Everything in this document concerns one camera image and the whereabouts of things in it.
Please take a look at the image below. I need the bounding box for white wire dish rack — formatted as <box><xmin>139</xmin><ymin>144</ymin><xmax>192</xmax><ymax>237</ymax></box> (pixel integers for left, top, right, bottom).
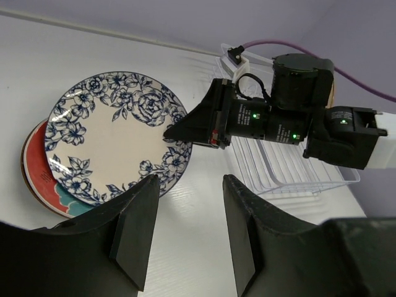
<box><xmin>213</xmin><ymin>51</ymin><xmax>360</xmax><ymax>195</ymax></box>

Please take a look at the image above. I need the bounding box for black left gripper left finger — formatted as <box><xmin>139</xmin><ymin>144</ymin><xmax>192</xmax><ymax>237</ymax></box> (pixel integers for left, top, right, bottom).
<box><xmin>1</xmin><ymin>175</ymin><xmax>160</xmax><ymax>296</ymax></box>

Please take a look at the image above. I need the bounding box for yellow brown plate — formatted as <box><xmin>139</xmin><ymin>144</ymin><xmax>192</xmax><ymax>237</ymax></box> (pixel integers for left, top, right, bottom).
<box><xmin>326</xmin><ymin>82</ymin><xmax>335</xmax><ymax>109</ymax></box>

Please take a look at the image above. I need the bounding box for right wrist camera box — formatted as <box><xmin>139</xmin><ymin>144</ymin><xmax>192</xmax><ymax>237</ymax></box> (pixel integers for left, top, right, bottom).
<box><xmin>218</xmin><ymin>43</ymin><xmax>273</xmax><ymax>83</ymax></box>

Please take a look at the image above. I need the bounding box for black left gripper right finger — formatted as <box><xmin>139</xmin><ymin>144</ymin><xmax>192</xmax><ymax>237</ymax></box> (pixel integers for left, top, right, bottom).
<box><xmin>223</xmin><ymin>174</ymin><xmax>395</xmax><ymax>296</ymax></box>

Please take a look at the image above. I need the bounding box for red and teal plate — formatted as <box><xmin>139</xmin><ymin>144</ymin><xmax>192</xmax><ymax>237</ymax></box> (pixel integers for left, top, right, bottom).
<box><xmin>20</xmin><ymin>120</ymin><xmax>93</xmax><ymax>218</ymax></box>

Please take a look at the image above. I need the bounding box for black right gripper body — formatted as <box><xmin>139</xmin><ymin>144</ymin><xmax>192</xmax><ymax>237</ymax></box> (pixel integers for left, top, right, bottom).
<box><xmin>218</xmin><ymin>54</ymin><xmax>334</xmax><ymax>148</ymax></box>

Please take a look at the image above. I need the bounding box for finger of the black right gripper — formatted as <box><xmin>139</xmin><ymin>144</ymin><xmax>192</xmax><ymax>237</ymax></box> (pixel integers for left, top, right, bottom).
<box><xmin>163</xmin><ymin>79</ymin><xmax>228</xmax><ymax>148</ymax></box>

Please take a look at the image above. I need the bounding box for blue white patterned plate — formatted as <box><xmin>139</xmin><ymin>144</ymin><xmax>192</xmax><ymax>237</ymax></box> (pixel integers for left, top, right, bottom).
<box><xmin>44</xmin><ymin>71</ymin><xmax>192</xmax><ymax>206</ymax></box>

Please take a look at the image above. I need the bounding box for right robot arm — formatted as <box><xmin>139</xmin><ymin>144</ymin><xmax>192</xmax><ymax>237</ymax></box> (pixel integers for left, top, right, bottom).
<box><xmin>164</xmin><ymin>53</ymin><xmax>395</xmax><ymax>170</ymax></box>

